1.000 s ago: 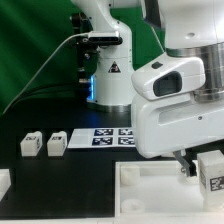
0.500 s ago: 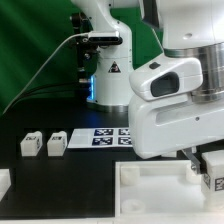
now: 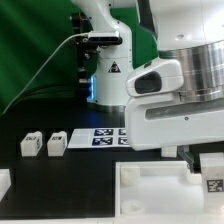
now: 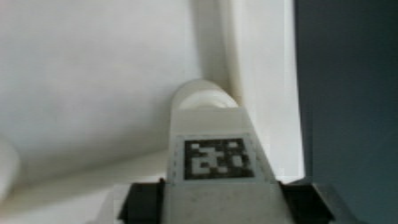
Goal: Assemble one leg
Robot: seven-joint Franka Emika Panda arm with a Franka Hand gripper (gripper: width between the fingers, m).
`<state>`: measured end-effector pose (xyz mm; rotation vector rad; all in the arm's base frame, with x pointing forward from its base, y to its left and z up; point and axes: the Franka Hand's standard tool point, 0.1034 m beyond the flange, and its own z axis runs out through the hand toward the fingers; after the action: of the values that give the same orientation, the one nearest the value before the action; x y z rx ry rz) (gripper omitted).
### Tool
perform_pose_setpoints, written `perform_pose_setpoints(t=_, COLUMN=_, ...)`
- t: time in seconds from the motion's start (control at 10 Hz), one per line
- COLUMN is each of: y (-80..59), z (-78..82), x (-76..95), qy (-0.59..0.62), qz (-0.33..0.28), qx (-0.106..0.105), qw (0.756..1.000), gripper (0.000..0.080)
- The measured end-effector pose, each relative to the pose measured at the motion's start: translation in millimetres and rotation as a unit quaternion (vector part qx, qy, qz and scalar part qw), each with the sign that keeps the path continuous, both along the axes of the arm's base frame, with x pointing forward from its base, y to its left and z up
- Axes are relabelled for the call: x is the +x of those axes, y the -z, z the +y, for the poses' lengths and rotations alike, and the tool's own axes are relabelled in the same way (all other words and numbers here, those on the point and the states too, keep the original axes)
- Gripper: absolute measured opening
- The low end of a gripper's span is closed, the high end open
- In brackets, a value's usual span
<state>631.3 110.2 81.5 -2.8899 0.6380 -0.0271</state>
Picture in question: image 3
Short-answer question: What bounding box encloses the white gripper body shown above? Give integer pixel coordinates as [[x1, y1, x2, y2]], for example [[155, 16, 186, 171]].
[[125, 58, 224, 150]]

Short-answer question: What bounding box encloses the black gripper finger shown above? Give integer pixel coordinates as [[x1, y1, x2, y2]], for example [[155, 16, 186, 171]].
[[177, 145, 194, 173]]

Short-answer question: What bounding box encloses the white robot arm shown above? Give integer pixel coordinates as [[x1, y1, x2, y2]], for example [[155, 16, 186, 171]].
[[125, 0, 224, 152]]

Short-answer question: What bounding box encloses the white marker tag sheet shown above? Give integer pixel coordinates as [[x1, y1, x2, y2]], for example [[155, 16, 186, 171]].
[[68, 128, 129, 149]]

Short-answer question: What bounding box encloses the white fence piece left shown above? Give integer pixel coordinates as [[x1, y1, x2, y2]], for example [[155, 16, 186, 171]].
[[0, 169, 11, 201]]

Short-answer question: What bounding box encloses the silver front depth camera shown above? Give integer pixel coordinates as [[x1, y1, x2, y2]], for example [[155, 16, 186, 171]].
[[88, 31, 122, 46]]

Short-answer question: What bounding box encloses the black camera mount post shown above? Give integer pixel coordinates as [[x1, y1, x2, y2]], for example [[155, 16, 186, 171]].
[[70, 12, 96, 101]]

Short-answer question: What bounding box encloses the white camera cable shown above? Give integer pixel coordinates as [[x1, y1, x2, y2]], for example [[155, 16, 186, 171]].
[[1, 32, 91, 116]]

